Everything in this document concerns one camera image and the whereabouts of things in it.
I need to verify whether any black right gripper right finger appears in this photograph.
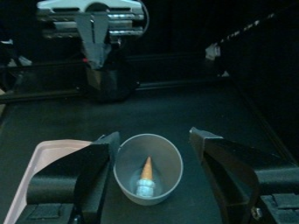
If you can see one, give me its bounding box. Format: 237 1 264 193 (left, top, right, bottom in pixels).
188 126 260 224

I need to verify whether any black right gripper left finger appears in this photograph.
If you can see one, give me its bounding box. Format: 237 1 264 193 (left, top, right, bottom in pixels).
70 131 121 224

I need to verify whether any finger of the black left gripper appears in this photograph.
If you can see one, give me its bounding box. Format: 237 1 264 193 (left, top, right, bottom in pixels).
91 11 113 70
74 12 98 68

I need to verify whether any toy ice cream cone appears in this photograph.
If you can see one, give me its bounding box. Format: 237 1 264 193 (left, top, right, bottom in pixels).
134 156 156 198

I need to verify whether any grey plastic bowl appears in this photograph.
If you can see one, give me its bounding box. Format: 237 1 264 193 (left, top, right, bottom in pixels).
112 133 184 207

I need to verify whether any pink plastic tray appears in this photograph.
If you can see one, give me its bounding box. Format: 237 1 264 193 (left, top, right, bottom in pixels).
2 139 93 224

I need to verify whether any white gear past table edge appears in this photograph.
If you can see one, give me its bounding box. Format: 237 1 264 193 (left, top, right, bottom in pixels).
0 38 33 67

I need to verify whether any black metal frame rail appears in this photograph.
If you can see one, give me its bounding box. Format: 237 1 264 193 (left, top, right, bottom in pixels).
0 78 234 104

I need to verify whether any white bracket on frame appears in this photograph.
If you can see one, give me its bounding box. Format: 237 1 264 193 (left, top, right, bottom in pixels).
204 43 221 61

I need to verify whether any diagonal frame bar with tape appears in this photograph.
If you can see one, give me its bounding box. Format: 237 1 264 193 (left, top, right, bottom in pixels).
218 10 277 46

